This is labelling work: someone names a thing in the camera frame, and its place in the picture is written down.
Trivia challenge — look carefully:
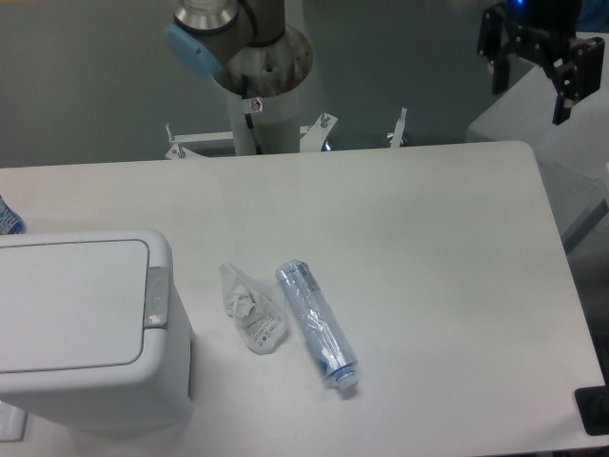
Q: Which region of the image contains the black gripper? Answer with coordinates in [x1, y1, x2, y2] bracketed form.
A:
[477, 1, 604, 125]

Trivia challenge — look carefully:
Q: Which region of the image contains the grey robot arm with blue cap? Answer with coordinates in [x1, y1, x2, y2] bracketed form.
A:
[164, 1, 608, 125]

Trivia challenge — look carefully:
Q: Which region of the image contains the grey trash can push button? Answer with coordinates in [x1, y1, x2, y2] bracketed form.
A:
[144, 267, 170, 329]

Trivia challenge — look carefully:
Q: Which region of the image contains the white plastic trash can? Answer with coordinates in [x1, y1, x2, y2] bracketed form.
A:
[1, 229, 195, 433]

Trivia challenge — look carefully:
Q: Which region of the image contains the white box beside table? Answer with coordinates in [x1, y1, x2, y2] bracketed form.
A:
[465, 66, 609, 253]

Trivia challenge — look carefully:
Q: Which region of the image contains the crushed clear plastic bottle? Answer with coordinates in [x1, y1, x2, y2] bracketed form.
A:
[275, 259, 359, 392]

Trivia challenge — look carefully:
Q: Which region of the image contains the black clamp at table edge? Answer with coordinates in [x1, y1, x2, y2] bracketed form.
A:
[575, 386, 608, 436]

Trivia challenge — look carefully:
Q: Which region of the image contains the clear plastic bag with tissue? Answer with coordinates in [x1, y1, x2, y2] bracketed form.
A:
[219, 263, 289, 355]

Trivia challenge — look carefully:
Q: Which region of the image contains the blue labelled bottle at edge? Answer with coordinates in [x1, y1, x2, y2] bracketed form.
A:
[0, 197, 26, 235]

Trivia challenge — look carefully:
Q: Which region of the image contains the white metal mounting bracket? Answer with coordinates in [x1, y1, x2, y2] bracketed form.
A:
[165, 107, 408, 160]

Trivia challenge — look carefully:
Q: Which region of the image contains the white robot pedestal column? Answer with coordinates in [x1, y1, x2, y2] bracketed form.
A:
[226, 90, 300, 156]

